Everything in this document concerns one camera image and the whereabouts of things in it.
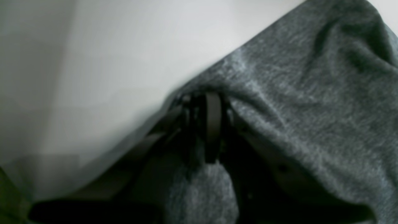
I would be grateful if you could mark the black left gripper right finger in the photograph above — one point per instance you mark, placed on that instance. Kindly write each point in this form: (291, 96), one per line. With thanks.
(270, 187)

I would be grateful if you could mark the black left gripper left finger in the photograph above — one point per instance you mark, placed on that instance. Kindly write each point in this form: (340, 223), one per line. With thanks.
(131, 191)

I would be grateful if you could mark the grey t-shirt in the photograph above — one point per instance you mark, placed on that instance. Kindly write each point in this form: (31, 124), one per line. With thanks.
(321, 84)

